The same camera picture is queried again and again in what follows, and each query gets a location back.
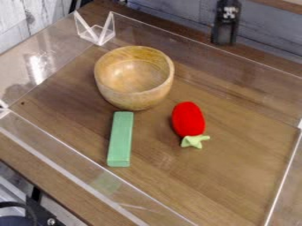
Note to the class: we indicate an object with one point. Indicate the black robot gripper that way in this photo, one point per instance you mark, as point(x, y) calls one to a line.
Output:
point(223, 33)

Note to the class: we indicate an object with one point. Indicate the round wooden bowl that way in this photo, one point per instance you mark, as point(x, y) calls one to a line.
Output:
point(133, 77)

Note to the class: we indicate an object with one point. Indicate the red plush strawberry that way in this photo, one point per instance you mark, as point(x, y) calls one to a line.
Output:
point(188, 124)

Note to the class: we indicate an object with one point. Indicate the green rectangular block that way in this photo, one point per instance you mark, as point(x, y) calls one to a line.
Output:
point(120, 140)

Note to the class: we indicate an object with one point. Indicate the clear acrylic corner bracket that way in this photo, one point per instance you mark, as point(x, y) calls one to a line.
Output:
point(96, 34)

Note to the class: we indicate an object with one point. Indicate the clear acrylic tray wall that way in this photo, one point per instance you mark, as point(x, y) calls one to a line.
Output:
point(240, 181)

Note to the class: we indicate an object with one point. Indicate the black clamp with cable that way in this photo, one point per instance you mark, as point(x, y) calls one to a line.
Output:
point(21, 211)

